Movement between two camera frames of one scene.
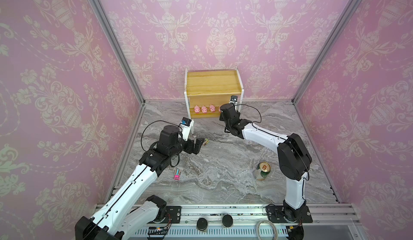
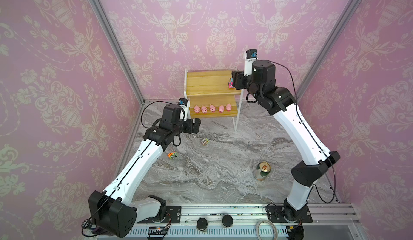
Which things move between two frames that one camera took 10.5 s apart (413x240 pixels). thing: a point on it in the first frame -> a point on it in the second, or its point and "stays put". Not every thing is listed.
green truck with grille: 207,142 stays put
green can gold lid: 264,168 stays put
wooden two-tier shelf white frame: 207,91 stays put
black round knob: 201,224 stays put
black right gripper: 222,117 -> 240,80
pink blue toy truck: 177,175 -> 230,84
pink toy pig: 204,110 stays put
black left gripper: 198,145 -> 190,128
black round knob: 227,220 stays put
